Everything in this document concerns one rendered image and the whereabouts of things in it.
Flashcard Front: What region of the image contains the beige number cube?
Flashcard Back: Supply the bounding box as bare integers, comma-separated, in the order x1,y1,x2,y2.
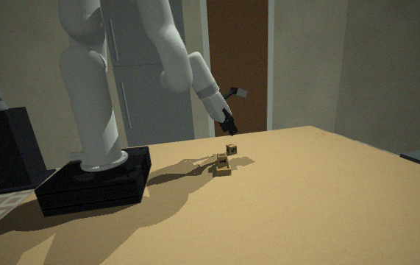
226,144,237,155
217,153,228,166

